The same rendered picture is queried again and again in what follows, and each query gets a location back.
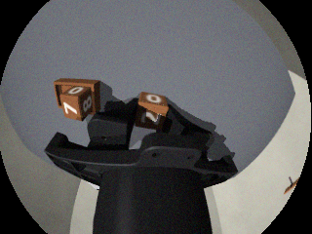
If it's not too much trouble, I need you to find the orange-brown digit cube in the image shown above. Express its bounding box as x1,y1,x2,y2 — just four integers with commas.
135,92,169,131
60,86,93,122

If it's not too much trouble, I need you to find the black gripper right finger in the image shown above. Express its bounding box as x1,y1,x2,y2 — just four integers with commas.
162,104,215,160

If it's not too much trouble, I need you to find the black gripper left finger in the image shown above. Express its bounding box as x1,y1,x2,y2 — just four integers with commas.
87,97,139,150

